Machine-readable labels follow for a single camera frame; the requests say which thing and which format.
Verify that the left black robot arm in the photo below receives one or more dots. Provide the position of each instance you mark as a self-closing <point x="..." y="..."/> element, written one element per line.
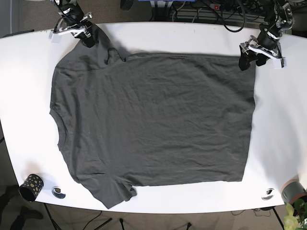
<point x="279" y="17"/>

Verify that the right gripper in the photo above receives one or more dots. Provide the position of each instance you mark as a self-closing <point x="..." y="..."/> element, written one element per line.
<point x="81" y="30"/>

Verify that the black gold-dotted cup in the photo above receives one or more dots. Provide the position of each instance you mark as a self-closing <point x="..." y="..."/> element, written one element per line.
<point x="31" y="187"/>

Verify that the grey plant pot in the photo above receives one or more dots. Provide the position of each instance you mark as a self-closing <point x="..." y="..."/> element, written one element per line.
<point x="293" y="191"/>

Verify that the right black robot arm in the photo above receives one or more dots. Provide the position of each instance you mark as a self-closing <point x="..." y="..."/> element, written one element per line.
<point x="73" y="21"/>

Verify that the dark grey T-shirt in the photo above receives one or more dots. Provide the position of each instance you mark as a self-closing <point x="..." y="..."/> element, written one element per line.
<point x="150" y="119"/>

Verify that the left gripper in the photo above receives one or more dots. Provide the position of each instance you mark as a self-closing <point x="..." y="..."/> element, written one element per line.
<point x="260" y="50"/>

